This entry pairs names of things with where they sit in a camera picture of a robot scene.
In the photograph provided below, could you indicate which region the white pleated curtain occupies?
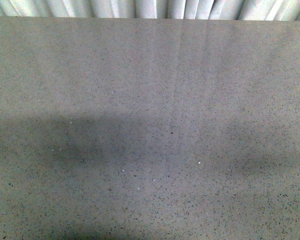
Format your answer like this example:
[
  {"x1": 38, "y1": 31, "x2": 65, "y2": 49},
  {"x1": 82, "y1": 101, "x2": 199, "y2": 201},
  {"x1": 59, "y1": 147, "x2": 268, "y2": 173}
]
[{"x1": 0, "y1": 0, "x2": 300, "y2": 21}]

